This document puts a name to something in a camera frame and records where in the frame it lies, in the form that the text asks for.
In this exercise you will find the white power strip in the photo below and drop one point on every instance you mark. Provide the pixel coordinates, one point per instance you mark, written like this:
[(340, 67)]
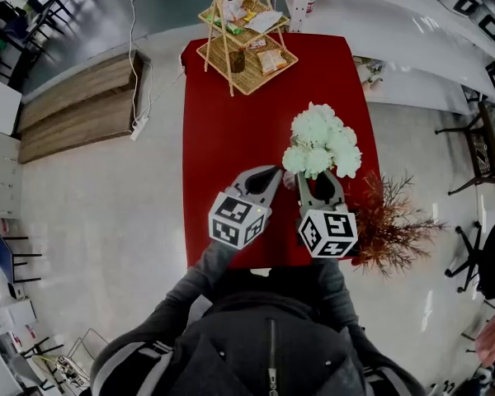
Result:
[(139, 128)]

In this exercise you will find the person's left forearm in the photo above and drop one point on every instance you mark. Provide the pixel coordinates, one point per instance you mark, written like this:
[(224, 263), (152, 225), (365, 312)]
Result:
[(198, 279)]

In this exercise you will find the white flowers bunch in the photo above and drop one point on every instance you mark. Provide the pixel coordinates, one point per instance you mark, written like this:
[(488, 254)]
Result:
[(321, 138)]

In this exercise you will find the person's dark grey jacket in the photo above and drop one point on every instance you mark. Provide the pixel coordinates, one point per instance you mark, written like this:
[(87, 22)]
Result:
[(255, 345)]

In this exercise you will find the brown cup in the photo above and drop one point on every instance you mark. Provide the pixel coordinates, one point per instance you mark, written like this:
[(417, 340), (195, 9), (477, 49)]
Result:
[(237, 61)]

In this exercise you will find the wooden step platform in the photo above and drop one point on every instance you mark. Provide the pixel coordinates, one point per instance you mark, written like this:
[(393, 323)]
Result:
[(78, 109)]

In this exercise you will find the white locker cabinet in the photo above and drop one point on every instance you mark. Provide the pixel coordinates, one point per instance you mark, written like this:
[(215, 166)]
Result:
[(0, 171)]

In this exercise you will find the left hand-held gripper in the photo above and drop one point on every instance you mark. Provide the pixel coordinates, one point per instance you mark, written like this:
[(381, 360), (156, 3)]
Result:
[(237, 221)]

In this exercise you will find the white box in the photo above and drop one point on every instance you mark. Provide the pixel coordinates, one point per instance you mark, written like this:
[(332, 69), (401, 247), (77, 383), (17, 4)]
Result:
[(0, 103)]

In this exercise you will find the two-tier wicker basket stand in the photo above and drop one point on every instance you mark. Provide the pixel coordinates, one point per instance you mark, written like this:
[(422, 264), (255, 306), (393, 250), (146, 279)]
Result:
[(247, 68)]

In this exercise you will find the person's right forearm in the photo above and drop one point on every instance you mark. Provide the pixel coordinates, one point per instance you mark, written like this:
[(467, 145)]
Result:
[(334, 291)]

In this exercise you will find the dried brown plant bunch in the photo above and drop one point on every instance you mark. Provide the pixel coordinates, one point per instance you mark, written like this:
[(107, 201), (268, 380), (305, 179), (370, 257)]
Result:
[(392, 225)]

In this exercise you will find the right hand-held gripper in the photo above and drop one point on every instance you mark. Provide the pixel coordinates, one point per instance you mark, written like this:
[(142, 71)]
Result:
[(328, 233)]

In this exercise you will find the table with red cloth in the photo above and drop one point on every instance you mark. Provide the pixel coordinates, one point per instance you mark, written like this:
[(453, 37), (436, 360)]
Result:
[(231, 138)]

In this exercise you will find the orange snack packet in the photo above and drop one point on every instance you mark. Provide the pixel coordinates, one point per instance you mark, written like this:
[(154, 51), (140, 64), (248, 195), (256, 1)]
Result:
[(271, 62)]

